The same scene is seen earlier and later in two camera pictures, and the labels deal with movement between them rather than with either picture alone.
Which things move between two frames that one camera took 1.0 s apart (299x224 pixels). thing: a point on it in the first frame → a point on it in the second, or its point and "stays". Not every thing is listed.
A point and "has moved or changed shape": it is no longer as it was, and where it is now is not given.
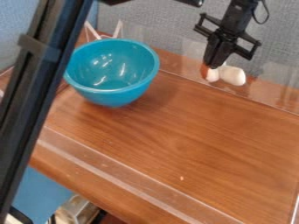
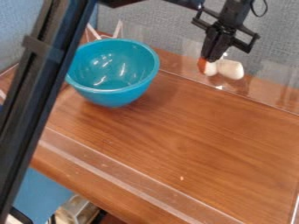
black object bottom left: (21, 216) stays
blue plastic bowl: (111, 70) stays
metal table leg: (77, 211) stays
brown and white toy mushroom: (227, 73) has moved or changed shape
